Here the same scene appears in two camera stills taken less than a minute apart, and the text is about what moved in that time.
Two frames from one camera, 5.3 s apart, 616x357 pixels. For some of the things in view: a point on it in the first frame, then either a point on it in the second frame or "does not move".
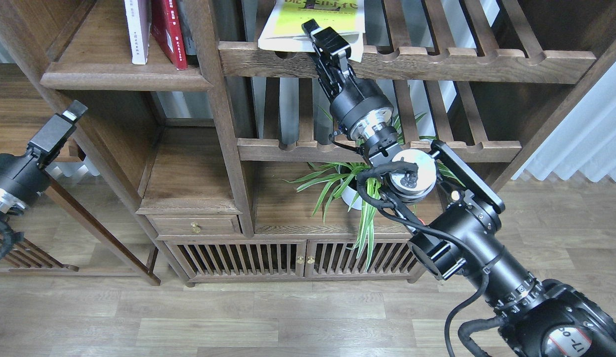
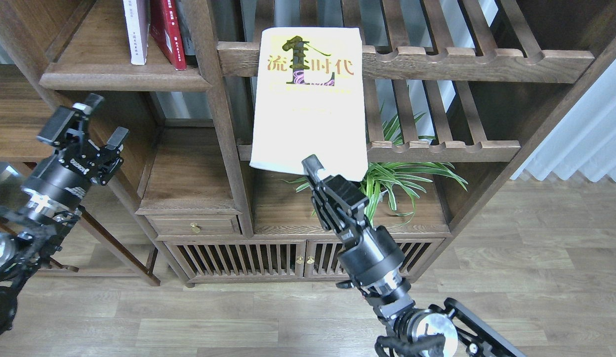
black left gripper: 18,181 to 65,174
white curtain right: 590,138 does not move
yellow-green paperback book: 283,30 to 310,100
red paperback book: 166,31 does not move
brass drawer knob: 196,228 does not move
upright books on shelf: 187,27 does not move
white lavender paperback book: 138,14 does not move
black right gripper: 359,105 to 369,255
